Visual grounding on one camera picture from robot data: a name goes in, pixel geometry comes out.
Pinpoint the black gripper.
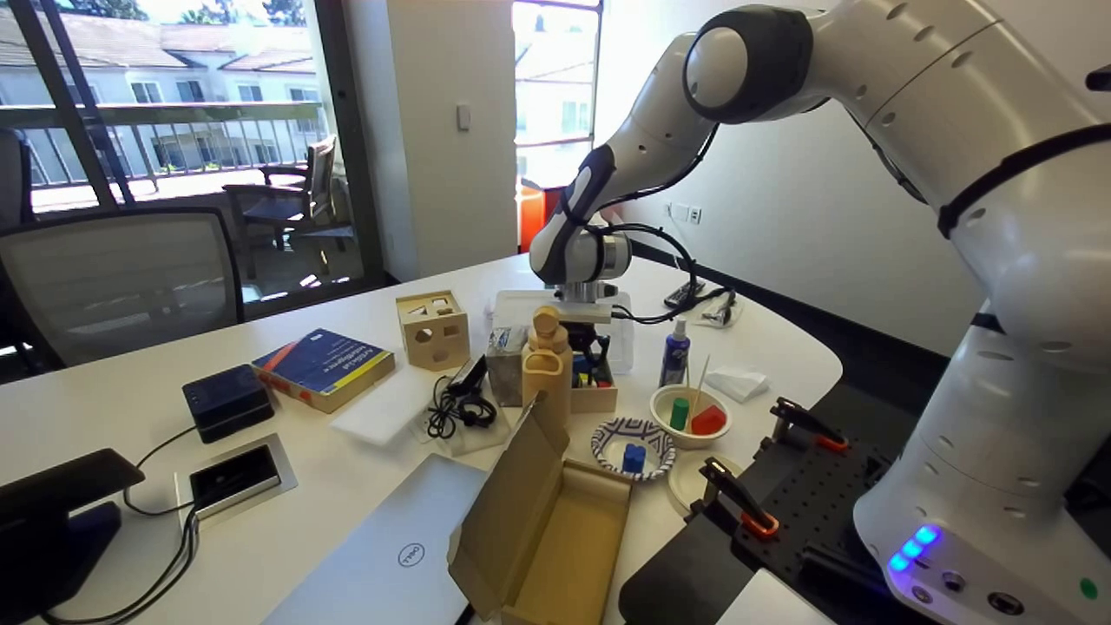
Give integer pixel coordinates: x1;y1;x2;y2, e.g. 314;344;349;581
562;313;618;380

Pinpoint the small wooden box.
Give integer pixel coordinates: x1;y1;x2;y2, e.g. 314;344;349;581
566;352;623;418

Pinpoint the white bowl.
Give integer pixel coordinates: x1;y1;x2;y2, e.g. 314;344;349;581
647;383;738;450

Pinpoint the red block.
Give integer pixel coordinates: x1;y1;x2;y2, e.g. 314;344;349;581
688;404;728;436

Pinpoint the open cardboard box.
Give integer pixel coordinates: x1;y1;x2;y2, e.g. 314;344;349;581
447;396;636;625

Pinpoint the flat black box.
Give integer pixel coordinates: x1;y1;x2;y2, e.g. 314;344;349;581
180;360;277;443

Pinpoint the blue spray bottle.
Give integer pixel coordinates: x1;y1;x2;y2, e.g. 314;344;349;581
658;317;695;394

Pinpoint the blue patterned paper plate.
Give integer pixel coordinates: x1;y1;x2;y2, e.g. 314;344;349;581
587;414;682;485

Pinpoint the plain white plate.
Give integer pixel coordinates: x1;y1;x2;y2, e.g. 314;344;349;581
662;448;743;526

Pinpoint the orange bin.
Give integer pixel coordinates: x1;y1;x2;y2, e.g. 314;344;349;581
515;183;548;252

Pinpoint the wooden shape sorter cube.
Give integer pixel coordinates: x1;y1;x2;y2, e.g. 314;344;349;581
392;289;474;375

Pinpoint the black clamp orange tip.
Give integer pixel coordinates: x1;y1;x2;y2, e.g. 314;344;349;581
695;456;784;545
767;396;856;460

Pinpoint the white foam sheet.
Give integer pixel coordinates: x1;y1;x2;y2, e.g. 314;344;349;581
330;360;447;450

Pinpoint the blue and yellow book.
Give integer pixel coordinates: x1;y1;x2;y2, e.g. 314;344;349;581
254;328;400;418

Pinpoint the black perforated base board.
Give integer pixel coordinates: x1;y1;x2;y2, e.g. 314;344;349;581
618;380;966;625

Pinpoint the silver Dell laptop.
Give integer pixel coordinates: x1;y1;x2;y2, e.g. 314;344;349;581
260;450;490;625

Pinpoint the dark patio chair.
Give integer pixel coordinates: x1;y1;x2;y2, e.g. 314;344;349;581
224;131;360;291

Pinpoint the table power outlet panel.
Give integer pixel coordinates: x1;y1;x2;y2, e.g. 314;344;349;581
171;429;304;520

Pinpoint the grey mesh office chair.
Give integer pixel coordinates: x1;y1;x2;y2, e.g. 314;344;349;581
0;206;247;380

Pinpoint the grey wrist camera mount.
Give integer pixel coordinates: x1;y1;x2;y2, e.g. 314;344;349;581
556;285;636;322

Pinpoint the black coiled cable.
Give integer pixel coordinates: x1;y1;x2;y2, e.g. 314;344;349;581
423;353;499;443

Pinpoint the black robot wrist cable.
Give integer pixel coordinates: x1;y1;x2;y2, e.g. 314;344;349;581
602;220;741;331

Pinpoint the black power cable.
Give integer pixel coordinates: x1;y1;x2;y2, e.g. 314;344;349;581
44;423;204;625

